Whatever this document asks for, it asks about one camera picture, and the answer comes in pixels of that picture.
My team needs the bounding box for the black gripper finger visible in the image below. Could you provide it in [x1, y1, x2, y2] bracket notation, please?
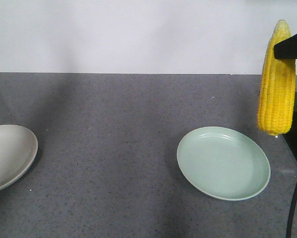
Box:
[274, 34, 297, 60]

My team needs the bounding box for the yellow corn cob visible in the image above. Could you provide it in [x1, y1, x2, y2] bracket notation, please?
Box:
[257, 20, 296, 136]

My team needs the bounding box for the green round plate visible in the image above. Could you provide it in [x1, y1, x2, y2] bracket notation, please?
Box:
[176, 126, 271, 201]

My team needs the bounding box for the white round plate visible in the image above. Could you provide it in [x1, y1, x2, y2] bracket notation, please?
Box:
[0, 124, 38, 191]

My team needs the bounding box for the black cable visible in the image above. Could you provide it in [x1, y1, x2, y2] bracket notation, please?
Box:
[285, 162, 297, 238]

